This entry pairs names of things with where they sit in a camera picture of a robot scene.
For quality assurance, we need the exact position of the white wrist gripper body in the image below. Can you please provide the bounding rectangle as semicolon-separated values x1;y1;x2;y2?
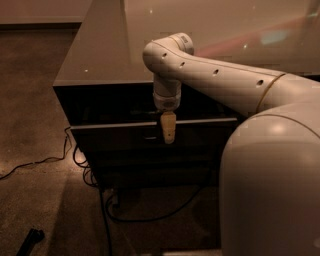
153;83;181;112

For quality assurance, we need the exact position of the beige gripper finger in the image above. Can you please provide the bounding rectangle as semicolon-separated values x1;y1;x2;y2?
160;111;176;144

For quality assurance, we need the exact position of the dark drawer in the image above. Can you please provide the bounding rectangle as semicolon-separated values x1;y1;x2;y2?
71;117;237;158

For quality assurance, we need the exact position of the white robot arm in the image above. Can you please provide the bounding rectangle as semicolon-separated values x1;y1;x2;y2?
143;33;320;256

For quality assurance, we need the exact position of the grey counter drawer cabinet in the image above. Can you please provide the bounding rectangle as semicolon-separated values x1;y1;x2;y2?
54;0;319;188

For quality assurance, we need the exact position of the black object on floor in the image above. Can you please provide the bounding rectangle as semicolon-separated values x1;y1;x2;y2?
16;228;45;256

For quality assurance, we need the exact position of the thick black floor cable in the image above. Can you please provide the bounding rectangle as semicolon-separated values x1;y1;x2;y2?
72;143;208;256

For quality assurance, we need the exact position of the thin black floor cable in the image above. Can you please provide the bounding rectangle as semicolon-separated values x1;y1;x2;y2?
0;125;73;181

